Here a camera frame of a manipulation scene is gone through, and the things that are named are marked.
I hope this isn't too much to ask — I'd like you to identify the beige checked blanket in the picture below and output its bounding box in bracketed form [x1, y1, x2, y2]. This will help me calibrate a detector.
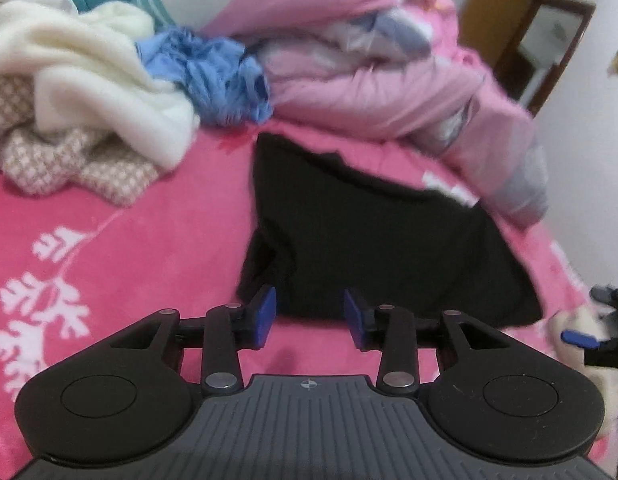
[0, 77, 160, 207]

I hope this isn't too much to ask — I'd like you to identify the black garment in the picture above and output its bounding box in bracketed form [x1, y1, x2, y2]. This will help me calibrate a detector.
[234, 132, 542, 327]

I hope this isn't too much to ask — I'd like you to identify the pink patterned quilt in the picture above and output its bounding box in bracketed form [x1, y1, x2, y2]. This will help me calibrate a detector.
[159, 0, 550, 226]

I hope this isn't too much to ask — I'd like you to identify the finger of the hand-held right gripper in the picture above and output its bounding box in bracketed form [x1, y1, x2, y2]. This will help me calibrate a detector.
[590, 284, 618, 311]
[562, 329, 618, 367]

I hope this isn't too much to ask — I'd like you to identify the cream fleece blanket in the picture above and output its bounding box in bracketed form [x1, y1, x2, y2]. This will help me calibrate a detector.
[0, 0, 201, 168]

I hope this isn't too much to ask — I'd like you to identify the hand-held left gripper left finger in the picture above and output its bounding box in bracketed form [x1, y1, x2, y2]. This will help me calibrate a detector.
[109, 285, 278, 395]

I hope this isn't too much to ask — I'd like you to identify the wooden framed mirror cabinet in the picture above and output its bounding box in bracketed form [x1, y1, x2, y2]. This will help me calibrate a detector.
[459, 0, 597, 117]

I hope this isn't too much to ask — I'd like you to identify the cream fluffy cloth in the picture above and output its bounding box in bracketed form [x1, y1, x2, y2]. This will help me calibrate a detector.
[546, 305, 618, 441]

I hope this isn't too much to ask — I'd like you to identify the blue cloth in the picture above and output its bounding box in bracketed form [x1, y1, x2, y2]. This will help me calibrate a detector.
[136, 27, 273, 128]

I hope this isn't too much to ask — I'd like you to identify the pink floral bed blanket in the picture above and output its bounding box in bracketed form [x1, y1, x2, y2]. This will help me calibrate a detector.
[0, 115, 615, 461]

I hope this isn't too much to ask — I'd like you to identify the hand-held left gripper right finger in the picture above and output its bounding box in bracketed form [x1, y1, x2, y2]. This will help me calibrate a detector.
[343, 289, 510, 395]

